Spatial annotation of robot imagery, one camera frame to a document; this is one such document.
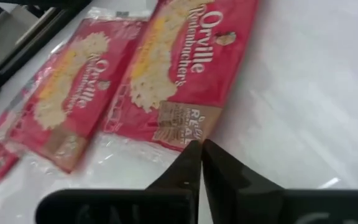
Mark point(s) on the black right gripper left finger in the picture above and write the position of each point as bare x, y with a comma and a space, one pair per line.
185, 174

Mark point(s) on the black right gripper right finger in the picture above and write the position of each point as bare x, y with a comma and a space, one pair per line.
232, 193

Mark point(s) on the red Orville popcorn bag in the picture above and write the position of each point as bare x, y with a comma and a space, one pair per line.
182, 62
73, 87
2, 161

